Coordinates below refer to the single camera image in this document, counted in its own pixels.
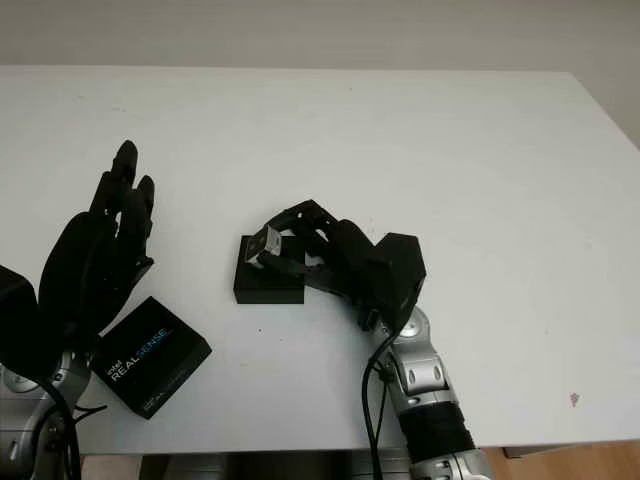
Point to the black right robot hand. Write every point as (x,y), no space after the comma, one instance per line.
(352,260)

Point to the black RealSense box lid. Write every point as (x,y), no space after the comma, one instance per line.
(150,350)

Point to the grey robot torso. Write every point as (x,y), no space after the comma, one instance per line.
(275,462)

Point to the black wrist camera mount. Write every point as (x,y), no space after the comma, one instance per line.
(17,320)
(400,280)

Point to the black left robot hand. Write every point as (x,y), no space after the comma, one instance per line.
(80,265)

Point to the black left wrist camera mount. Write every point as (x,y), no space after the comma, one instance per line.
(17,320)

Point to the black camera box with foam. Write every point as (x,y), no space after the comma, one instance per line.
(265,295)

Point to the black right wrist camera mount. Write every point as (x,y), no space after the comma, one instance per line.
(400,280)

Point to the small silver depth camera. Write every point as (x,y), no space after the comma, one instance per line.
(267,245)

